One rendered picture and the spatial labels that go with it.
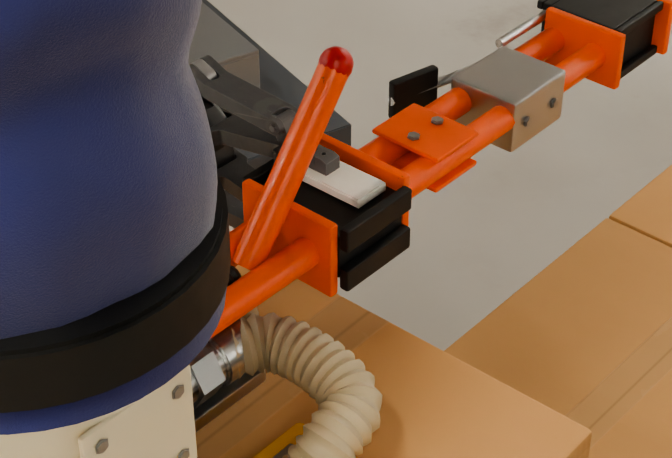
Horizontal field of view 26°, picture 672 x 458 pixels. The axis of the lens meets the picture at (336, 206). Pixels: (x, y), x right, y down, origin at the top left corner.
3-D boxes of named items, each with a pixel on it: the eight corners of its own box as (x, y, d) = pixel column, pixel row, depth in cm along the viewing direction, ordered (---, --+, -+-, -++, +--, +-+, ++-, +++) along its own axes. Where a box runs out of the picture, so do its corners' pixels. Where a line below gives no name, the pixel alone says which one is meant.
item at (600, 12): (614, 91, 119) (621, 37, 117) (540, 61, 123) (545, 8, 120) (668, 52, 125) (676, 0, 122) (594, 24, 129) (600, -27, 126)
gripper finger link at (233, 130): (211, 119, 111) (208, 102, 110) (318, 143, 104) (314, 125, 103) (174, 140, 109) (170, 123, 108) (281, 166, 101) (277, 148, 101)
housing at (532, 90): (514, 156, 112) (518, 106, 110) (444, 124, 116) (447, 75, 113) (565, 119, 117) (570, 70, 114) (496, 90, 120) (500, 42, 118)
